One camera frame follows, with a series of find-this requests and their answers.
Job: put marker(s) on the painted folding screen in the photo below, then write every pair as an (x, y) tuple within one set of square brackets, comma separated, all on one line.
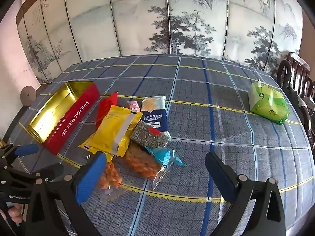
[(147, 17)]

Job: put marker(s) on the yellow snack packet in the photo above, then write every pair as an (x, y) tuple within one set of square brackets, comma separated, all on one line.
[(113, 127), (86, 145)]

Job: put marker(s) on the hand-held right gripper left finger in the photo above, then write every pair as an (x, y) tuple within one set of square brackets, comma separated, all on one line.
[(88, 179)]

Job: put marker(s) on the round stone disc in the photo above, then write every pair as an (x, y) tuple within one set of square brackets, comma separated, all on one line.
[(27, 95)]

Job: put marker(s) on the clear seed bar packet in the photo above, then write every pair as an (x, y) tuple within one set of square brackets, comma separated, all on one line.
[(145, 135)]

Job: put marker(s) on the green tissue pack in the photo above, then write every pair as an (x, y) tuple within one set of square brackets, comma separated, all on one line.
[(268, 103)]

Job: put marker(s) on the red and gold tin box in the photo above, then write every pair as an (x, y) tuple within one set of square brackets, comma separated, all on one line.
[(73, 118)]

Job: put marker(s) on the pink snack packet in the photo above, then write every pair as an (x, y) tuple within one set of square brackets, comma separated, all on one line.
[(134, 106)]

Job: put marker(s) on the dark wooden chair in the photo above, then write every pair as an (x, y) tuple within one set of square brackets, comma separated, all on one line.
[(295, 71)]

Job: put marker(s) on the teal candy packet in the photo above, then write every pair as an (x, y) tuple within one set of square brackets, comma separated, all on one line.
[(160, 156)]

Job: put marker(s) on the person's left hand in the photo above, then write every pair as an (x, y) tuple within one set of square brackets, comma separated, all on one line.
[(14, 213)]

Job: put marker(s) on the red snack packet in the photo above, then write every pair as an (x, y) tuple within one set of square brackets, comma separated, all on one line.
[(107, 104)]

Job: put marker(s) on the dark blue cracker packet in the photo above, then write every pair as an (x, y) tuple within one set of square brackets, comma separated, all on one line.
[(153, 118)]

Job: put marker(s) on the clear bag of orange twists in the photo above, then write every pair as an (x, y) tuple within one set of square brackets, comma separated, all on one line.
[(140, 164), (112, 177)]

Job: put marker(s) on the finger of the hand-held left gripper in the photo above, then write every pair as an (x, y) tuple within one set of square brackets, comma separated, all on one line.
[(27, 150), (53, 170)]

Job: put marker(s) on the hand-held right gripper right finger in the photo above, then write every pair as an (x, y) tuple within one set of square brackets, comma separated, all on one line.
[(219, 174)]

